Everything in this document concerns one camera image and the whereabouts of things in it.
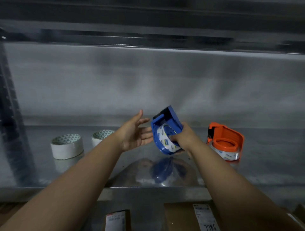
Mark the person's left hand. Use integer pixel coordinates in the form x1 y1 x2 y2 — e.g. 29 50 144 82
114 109 154 153

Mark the person's right hand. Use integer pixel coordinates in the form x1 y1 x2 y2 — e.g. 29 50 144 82
169 122 206 156

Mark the transparent tape roll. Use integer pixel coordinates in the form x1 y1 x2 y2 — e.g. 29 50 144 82
209 142 240 161
156 123 183 153

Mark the blue tape dispenser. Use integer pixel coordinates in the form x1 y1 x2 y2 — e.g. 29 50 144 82
150 105 184 155

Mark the wrinkled white tape roll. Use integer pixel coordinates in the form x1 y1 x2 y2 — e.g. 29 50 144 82
91 129 115 148

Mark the orange tape dispenser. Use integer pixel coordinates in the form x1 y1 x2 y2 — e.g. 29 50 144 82
207 122 245 162

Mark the smooth white tape roll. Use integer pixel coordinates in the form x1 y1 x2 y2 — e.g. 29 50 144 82
50 134 84 160

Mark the person's left forearm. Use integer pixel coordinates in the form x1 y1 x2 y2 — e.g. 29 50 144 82
0 134 124 231

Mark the person's right forearm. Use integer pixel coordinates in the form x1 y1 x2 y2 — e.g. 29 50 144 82
189 142 303 231

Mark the grey metal shelving rack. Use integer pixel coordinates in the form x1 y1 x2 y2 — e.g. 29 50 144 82
0 0 305 231

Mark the wide cardboard box handwritten label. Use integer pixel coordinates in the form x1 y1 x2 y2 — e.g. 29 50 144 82
164 201 223 231

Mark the narrow cardboard box handwritten label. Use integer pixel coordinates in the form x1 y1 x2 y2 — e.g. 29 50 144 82
105 209 132 231

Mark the cardboard box printed label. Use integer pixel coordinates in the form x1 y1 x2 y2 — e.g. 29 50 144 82
283 203 305 227

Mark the large cardboard box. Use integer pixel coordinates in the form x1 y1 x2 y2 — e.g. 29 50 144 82
0 202 27 225

